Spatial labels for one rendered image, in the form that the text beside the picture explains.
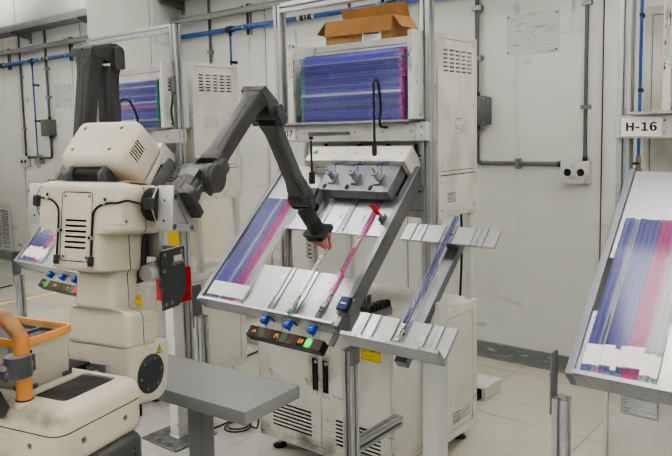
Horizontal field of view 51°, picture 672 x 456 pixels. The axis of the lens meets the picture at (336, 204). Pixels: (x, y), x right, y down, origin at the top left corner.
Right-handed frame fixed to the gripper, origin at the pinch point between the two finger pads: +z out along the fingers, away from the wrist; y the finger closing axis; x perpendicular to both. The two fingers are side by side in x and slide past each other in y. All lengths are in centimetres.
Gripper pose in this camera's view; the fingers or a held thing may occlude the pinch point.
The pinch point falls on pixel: (327, 247)
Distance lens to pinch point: 254.9
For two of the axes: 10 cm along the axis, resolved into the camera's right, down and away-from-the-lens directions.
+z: 4.1, 7.2, 5.7
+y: -7.8, -0.4, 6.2
